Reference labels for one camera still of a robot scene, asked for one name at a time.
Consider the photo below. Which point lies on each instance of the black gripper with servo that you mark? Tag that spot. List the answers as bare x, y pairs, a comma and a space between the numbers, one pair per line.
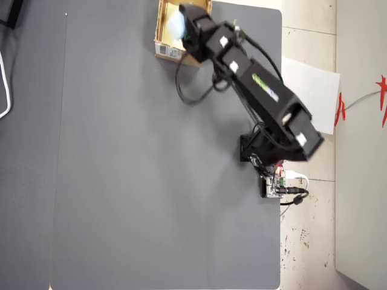
202, 33

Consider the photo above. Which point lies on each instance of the white foam block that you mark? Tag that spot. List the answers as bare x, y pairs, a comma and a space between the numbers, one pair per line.
176, 25

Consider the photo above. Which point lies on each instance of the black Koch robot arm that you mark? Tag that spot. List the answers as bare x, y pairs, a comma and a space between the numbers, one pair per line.
263, 99

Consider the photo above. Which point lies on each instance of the open cardboard box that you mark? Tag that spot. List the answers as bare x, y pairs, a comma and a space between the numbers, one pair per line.
164, 51

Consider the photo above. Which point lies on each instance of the black box corner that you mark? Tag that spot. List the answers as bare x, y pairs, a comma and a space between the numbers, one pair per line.
10, 12

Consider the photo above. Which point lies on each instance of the white paper sheet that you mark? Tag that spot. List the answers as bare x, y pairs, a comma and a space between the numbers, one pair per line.
317, 96

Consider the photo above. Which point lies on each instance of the white curved tube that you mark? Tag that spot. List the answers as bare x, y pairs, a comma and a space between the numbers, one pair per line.
6, 90

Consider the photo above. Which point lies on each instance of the motor controller board on mount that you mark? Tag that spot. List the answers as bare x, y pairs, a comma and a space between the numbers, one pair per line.
272, 188

